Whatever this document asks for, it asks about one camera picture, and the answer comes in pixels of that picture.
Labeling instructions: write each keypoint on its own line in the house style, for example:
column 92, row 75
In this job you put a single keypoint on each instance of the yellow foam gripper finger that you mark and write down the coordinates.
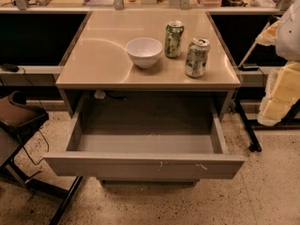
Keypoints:
column 282, row 91
column 268, row 35

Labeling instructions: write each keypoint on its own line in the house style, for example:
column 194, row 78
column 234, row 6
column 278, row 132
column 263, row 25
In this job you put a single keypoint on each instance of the grey top drawer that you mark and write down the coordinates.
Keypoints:
column 146, row 137

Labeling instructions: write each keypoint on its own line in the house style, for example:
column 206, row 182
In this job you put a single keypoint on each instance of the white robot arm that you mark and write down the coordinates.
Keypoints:
column 288, row 34

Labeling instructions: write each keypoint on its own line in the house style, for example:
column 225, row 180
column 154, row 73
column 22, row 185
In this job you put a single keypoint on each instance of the grey drawer cabinet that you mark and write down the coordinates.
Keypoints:
column 146, row 90

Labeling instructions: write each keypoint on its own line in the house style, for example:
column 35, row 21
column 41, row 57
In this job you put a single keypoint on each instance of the white stick with stand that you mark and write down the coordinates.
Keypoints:
column 252, row 47

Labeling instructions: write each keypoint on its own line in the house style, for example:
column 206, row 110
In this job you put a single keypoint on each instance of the crushed white green can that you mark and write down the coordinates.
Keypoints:
column 197, row 56

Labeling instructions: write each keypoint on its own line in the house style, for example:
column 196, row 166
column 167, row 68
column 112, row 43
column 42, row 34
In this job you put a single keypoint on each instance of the green soda can upright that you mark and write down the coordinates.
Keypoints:
column 174, row 32

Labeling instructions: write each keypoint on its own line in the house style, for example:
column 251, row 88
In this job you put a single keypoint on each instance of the white bowl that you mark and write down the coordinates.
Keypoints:
column 144, row 52

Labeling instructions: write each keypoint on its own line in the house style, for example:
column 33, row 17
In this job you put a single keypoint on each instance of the brown padded chair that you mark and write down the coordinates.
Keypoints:
column 19, row 121

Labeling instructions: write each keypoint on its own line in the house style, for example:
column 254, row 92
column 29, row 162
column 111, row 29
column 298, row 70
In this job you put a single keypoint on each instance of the black device on ledge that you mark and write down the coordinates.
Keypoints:
column 9, row 67

